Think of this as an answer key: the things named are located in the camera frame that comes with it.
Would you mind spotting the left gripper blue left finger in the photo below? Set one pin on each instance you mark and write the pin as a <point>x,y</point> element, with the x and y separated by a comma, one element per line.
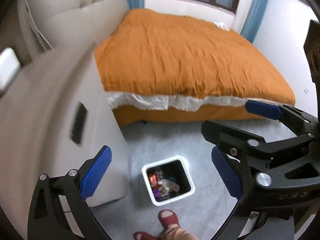
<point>47,219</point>

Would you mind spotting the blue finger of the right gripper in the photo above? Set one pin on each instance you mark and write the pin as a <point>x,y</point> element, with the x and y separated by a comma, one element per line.
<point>293,118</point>
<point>229,140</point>

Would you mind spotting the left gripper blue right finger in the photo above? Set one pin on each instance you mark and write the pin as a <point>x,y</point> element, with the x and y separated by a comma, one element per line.
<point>236,221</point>

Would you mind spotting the white square trash bin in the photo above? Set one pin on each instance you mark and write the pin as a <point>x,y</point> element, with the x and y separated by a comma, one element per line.
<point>177,167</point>

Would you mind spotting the trash pile inside bin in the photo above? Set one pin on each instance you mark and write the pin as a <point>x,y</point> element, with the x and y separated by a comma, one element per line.
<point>162,187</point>

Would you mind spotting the right red slipper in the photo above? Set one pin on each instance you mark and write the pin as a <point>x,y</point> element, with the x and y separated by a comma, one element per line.
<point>168,218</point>

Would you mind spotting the red slipper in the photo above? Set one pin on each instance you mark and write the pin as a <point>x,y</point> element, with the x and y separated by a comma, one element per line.
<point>141,235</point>
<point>168,218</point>

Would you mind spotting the left red slipper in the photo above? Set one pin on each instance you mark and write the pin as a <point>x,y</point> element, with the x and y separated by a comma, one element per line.
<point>141,235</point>

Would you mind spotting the white bedside cabinet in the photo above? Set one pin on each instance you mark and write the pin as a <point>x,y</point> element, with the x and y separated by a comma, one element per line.
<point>54,116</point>

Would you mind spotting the white lace bed skirt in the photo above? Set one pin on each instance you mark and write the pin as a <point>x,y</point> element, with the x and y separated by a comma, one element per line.
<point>164,102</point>

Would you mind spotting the orange bed cover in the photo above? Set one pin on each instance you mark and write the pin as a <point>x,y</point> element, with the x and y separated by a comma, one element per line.
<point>162,54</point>

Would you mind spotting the right blue curtain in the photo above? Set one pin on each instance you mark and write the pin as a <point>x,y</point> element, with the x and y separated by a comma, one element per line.
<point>254,19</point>

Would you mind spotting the beige padded headboard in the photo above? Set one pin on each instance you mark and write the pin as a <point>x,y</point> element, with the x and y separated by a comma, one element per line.
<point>47,24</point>

